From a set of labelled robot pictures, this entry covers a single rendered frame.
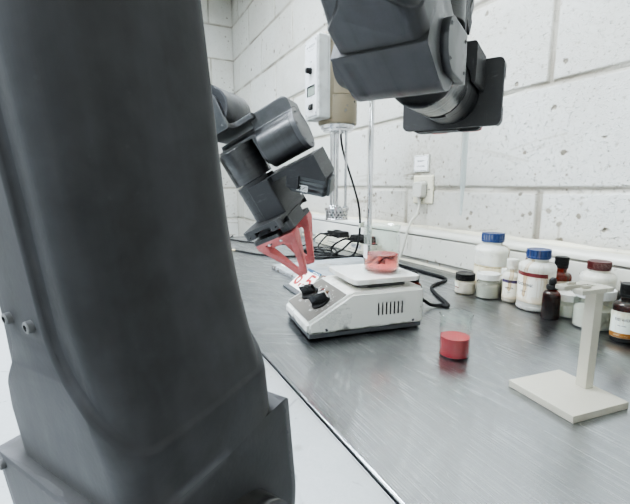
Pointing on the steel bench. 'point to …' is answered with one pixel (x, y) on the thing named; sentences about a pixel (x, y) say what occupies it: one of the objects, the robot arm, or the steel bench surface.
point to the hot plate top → (370, 275)
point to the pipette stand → (588, 408)
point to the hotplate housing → (364, 309)
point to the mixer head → (326, 89)
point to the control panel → (310, 302)
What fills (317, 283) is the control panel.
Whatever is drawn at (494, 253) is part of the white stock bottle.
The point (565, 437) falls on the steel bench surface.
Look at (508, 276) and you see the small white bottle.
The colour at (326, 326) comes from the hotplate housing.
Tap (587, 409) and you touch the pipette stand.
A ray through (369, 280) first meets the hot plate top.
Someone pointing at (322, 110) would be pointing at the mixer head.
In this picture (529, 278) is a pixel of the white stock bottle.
